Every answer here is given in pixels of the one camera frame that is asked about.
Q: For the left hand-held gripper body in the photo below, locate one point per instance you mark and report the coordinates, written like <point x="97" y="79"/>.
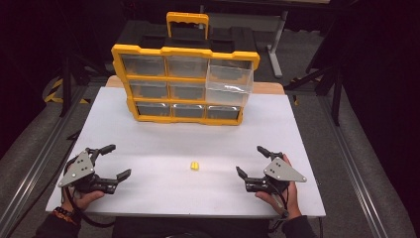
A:
<point x="79" y="168"/>

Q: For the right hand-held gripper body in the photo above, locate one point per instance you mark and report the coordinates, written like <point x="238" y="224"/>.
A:
<point x="282" y="172"/>

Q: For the small yellow plastic piece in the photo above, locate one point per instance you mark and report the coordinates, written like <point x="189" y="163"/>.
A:
<point x="194" y="166"/>

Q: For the clear plastic drawer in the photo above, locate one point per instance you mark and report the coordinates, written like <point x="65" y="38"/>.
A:
<point x="228" y="90"/>

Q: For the yellow black drawer organizer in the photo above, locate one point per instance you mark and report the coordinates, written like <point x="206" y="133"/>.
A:
<point x="185" y="52"/>

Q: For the person's right hand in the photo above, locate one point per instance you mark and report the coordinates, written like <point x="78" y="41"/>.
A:
<point x="290" y="201"/>

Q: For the person's left hand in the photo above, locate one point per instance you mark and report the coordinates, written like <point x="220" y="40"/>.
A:
<point x="86" y="199"/>

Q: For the black orange wristband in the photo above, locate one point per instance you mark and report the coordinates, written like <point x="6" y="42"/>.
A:
<point x="66" y="214"/>

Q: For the white table board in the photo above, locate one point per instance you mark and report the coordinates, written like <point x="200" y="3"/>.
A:
<point x="171" y="195"/>

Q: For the group of clear organizer drawers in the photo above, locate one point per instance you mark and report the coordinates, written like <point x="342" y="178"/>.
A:
<point x="150" y="89"/>

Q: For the person's dark clothing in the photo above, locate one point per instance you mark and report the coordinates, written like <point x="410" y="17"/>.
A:
<point x="191" y="228"/>

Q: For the black metal stand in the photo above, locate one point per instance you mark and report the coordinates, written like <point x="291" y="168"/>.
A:
<point x="67" y="86"/>
<point x="336" y="89"/>

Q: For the yellow black hazard tape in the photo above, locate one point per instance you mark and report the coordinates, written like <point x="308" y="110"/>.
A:
<point x="52" y="94"/>

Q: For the grey metal table leg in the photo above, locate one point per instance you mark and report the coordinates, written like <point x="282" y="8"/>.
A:
<point x="276" y="49"/>

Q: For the grey floor rail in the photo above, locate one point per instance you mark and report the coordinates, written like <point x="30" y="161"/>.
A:
<point x="358" y="178"/>
<point x="33" y="175"/>

